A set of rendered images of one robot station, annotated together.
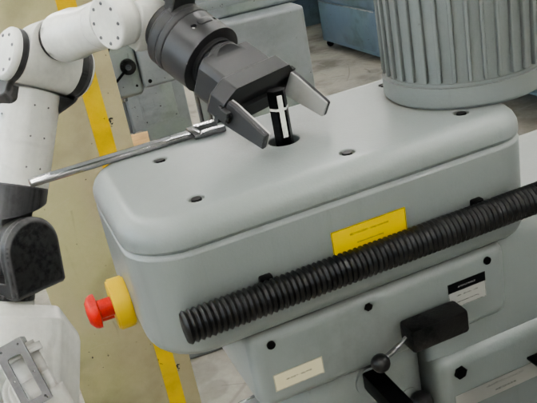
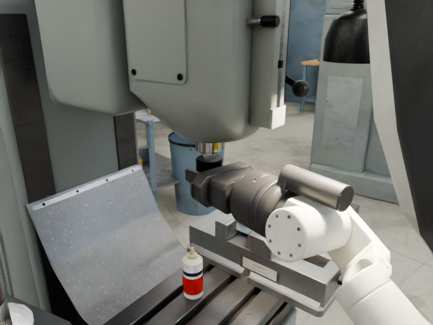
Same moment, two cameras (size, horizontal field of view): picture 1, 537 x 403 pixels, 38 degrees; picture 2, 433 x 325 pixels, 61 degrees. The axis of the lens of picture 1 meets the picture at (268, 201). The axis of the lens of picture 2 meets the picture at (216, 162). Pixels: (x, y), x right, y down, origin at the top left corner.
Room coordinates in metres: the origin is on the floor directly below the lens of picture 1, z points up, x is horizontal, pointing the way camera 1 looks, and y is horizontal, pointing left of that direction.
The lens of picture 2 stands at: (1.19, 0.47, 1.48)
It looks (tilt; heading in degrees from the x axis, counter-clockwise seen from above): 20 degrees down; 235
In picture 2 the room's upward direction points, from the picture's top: straight up
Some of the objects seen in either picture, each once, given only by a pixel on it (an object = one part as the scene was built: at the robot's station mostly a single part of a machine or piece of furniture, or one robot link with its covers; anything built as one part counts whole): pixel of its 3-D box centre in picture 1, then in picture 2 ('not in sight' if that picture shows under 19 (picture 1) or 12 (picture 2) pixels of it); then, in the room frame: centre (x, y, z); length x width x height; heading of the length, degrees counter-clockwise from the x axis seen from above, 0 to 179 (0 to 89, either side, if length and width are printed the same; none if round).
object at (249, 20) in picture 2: not in sight; (257, 21); (0.85, 0.08, 1.49); 0.06 x 0.01 x 0.01; 108
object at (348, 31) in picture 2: not in sight; (354, 35); (0.76, 0.17, 1.47); 0.07 x 0.07 x 0.06
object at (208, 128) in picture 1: (128, 152); not in sight; (0.90, 0.16, 1.89); 0.24 x 0.04 x 0.01; 109
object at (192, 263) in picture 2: not in sight; (192, 271); (0.87, -0.06, 1.02); 0.04 x 0.04 x 0.11
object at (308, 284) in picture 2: not in sight; (263, 244); (0.69, -0.05, 1.02); 0.35 x 0.15 x 0.11; 106
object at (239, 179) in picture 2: not in sight; (243, 194); (0.84, 0.06, 1.23); 0.13 x 0.12 x 0.10; 3
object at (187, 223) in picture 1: (305, 197); not in sight; (0.85, -0.05, 1.81); 0.47 x 0.26 x 0.16; 108
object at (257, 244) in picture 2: not in sight; (274, 234); (0.68, -0.03, 1.06); 0.12 x 0.06 x 0.04; 16
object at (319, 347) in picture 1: (341, 283); not in sight; (0.86, -0.07, 1.68); 0.34 x 0.24 x 0.10; 108
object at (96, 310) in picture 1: (101, 309); not in sight; (0.77, 0.21, 1.76); 0.04 x 0.03 x 0.04; 18
